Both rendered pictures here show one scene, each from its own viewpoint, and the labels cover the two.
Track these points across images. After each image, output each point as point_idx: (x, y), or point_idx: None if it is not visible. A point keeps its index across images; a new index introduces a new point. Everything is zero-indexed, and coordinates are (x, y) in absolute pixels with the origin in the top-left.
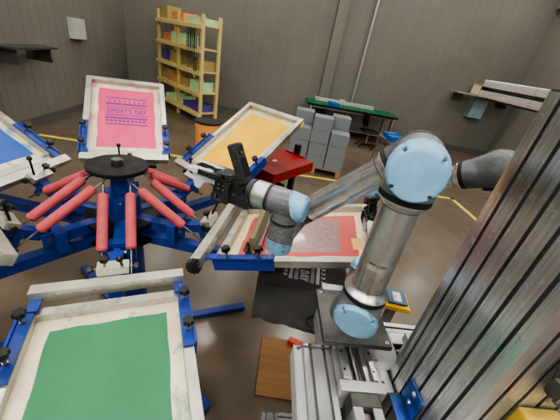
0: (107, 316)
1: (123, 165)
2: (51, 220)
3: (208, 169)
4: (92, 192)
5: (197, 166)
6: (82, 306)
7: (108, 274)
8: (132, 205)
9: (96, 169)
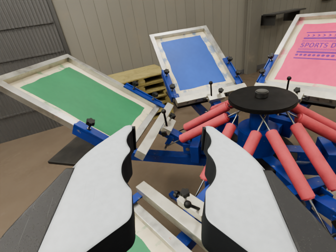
0: (162, 250)
1: (266, 98)
2: (188, 134)
3: (104, 203)
4: (223, 120)
5: (116, 147)
6: (153, 224)
7: (185, 209)
8: (251, 146)
9: (236, 98)
